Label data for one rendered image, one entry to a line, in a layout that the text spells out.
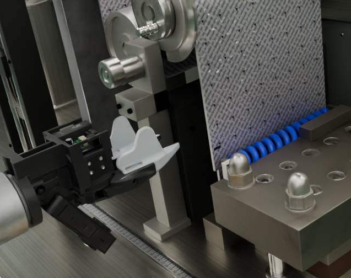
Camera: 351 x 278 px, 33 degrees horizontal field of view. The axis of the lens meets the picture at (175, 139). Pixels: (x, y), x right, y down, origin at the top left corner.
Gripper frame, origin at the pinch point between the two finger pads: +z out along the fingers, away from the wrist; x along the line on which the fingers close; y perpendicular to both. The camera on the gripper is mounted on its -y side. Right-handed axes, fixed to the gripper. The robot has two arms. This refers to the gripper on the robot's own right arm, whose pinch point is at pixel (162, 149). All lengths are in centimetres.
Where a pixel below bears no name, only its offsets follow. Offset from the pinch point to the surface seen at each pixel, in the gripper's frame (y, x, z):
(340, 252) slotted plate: -14.4, -18.5, 11.8
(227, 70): 6.9, -0.2, 12.4
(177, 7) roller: 16.8, 1.2, 7.0
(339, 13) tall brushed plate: 6.7, 3.9, 40.6
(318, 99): -3.8, -0.1, 29.8
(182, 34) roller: 13.4, 1.2, 7.0
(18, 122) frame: -5.3, 43.7, -4.0
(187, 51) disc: 10.9, 1.2, 7.4
